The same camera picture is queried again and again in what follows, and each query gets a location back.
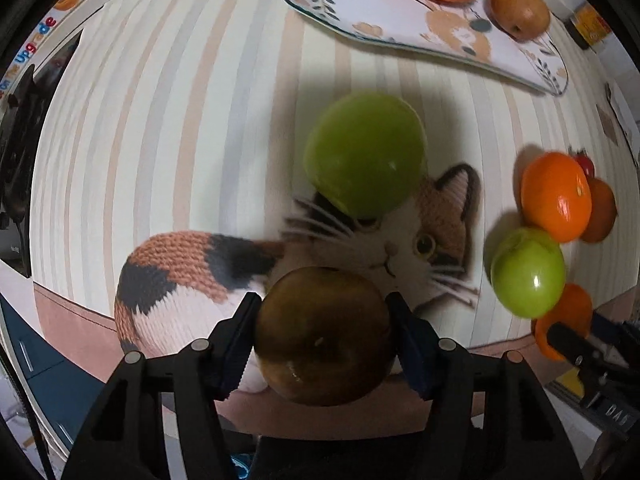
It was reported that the black gas stove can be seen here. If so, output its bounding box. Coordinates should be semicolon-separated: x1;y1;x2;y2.
0;30;83;278

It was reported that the small brown card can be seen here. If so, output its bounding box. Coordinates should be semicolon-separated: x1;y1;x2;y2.
597;105;621;143

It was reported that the soy sauce bottle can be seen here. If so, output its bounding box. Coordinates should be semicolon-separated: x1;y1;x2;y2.
570;2;612;51

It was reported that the dark brown round fruit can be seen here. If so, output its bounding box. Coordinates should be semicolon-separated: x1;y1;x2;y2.
254;266;396;407

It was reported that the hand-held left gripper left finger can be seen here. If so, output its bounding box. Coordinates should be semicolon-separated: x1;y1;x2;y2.
60;291;263;480

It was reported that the red cherry tomato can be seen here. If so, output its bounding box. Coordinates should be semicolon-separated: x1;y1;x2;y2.
572;149;596;179

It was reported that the brownish orange fruit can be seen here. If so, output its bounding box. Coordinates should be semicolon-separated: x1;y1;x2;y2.
580;177;618;244

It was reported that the black cable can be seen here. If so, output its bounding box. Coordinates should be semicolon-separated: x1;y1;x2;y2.
0;350;56;480

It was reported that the brown pear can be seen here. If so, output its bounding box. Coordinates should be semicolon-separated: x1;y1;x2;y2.
490;0;551;42

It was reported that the blue cabinet front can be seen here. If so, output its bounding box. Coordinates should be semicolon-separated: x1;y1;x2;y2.
0;292;106;461

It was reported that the small orange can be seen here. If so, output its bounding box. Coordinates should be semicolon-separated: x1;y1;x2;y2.
520;152;593;243
531;283;594;362

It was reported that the colourful wall sticker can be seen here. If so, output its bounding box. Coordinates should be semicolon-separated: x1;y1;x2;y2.
0;0;92;108

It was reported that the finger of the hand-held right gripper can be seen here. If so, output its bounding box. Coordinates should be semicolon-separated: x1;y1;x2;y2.
547;322;608;376
592;311;640;356

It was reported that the striped cat print mat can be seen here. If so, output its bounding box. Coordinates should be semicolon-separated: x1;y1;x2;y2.
27;0;633;441

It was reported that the floral oval plate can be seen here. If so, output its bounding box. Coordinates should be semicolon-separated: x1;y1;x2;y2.
280;0;569;97

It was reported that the green apple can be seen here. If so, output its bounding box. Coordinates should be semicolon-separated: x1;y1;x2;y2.
303;91;429;220
490;227;567;318

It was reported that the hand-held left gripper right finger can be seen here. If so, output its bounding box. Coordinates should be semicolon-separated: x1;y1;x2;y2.
384;291;586;480

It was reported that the white folded paper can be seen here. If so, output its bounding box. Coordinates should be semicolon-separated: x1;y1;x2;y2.
607;80;640;168

